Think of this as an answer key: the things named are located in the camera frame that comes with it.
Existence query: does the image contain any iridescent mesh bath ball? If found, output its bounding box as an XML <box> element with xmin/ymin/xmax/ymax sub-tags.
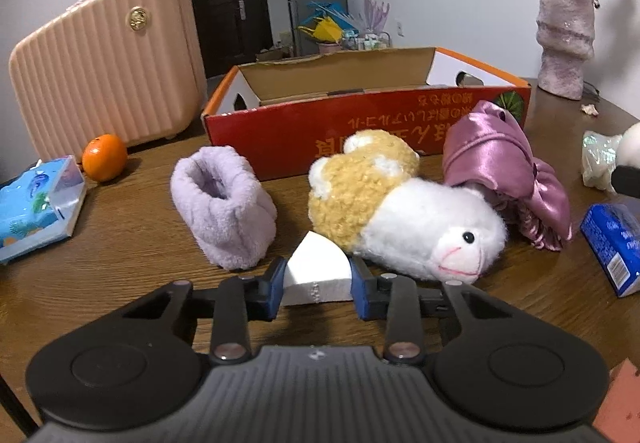
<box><xmin>582</xmin><ymin>131</ymin><xmax>623</xmax><ymax>192</ymax></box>

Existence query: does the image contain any blue tissue pack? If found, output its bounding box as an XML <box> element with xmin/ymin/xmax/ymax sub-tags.
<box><xmin>580</xmin><ymin>203</ymin><xmax>639</xmax><ymax>298</ymax></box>

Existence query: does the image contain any white plush sheep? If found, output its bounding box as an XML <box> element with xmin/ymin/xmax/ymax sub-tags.
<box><xmin>352</xmin><ymin>177</ymin><xmax>506</xmax><ymax>284</ymax></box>

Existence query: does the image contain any white foam cylinder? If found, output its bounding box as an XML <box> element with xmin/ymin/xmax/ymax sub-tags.
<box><xmin>282</xmin><ymin>232</ymin><xmax>352</xmax><ymax>307</ymax></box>

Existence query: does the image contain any yellow fluffy plush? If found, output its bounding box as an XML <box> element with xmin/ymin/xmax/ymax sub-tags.
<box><xmin>308</xmin><ymin>130</ymin><xmax>420</xmax><ymax>252</ymax></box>

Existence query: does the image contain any pink layered sponge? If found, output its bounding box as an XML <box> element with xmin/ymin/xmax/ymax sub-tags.
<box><xmin>593</xmin><ymin>359</ymin><xmax>640</xmax><ymax>443</ymax></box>

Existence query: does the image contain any fallen rose petal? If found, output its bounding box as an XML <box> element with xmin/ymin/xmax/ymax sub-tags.
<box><xmin>580</xmin><ymin>104</ymin><xmax>599</xmax><ymax>117</ymax></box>

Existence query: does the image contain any purple textured vase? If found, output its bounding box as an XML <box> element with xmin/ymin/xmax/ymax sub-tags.
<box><xmin>536</xmin><ymin>0</ymin><xmax>596</xmax><ymax>100</ymax></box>

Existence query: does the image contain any red cardboard box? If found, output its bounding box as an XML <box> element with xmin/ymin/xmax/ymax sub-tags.
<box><xmin>202</xmin><ymin>47</ymin><xmax>532</xmax><ymax>181</ymax></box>

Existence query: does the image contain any orange tangerine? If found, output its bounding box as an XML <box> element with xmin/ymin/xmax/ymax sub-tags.
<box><xmin>81</xmin><ymin>134</ymin><xmax>128</xmax><ymax>183</ymax></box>

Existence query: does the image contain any blue tissue box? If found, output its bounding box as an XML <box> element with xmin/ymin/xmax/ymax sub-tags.
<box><xmin>1</xmin><ymin>156</ymin><xmax>87</xmax><ymax>264</ymax></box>

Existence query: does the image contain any trolley with bottles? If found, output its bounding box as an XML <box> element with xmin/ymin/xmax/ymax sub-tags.
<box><xmin>341</xmin><ymin>30</ymin><xmax>393</xmax><ymax>51</ymax></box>

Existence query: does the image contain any pink ribbed suitcase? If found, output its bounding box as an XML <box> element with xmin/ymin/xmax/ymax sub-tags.
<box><xmin>9</xmin><ymin>0</ymin><xmax>207</xmax><ymax>160</ymax></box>

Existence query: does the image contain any yellow blue toy pile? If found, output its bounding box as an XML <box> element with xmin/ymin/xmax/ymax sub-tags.
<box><xmin>296</xmin><ymin>1</ymin><xmax>359</xmax><ymax>44</ymax></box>

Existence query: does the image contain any dark entrance door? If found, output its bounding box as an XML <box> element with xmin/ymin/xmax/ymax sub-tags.
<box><xmin>192</xmin><ymin>0</ymin><xmax>273</xmax><ymax>78</ymax></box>

